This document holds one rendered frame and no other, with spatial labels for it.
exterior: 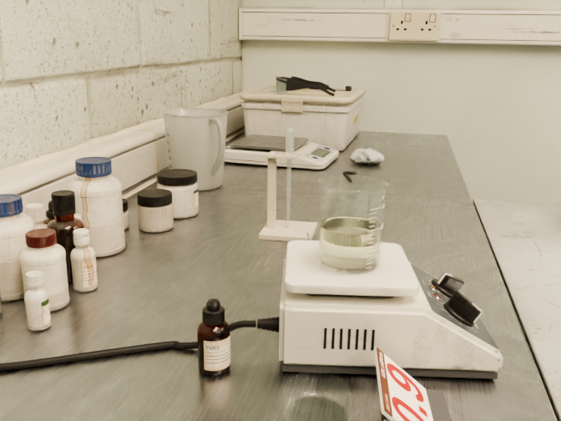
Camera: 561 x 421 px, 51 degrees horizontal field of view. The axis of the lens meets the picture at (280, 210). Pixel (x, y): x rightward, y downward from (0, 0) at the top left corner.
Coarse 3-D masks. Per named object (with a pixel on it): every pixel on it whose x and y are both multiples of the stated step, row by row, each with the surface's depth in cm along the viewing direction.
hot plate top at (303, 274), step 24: (288, 264) 56; (312, 264) 56; (384, 264) 57; (408, 264) 57; (288, 288) 52; (312, 288) 52; (336, 288) 52; (360, 288) 52; (384, 288) 52; (408, 288) 51
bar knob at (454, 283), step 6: (444, 276) 59; (450, 276) 59; (456, 276) 61; (432, 282) 60; (438, 282) 60; (444, 282) 59; (450, 282) 60; (456, 282) 60; (462, 282) 61; (438, 288) 60; (444, 288) 60; (450, 288) 60; (456, 288) 61; (444, 294) 59; (450, 294) 59
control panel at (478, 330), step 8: (416, 272) 61; (424, 272) 63; (424, 280) 60; (424, 288) 57; (432, 288) 58; (432, 296) 56; (440, 296) 58; (432, 304) 54; (440, 304) 55; (440, 312) 53; (448, 320) 52; (456, 320) 54; (480, 320) 58; (464, 328) 53; (472, 328) 54; (480, 328) 56; (480, 336) 53; (488, 336) 55
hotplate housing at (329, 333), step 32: (288, 320) 52; (320, 320) 52; (352, 320) 52; (384, 320) 52; (416, 320) 52; (288, 352) 53; (320, 352) 53; (352, 352) 53; (384, 352) 53; (416, 352) 52; (448, 352) 52; (480, 352) 52
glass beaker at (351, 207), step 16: (336, 176) 57; (352, 176) 57; (368, 176) 57; (320, 192) 55; (336, 192) 52; (352, 192) 52; (368, 192) 52; (384, 192) 53; (320, 208) 55; (336, 208) 52; (352, 208) 52; (368, 208) 52; (384, 208) 54; (320, 224) 55; (336, 224) 53; (352, 224) 52; (368, 224) 53; (320, 240) 55; (336, 240) 53; (352, 240) 53; (368, 240) 53; (320, 256) 55; (336, 256) 54; (352, 256) 53; (368, 256) 54; (352, 272) 54; (368, 272) 54
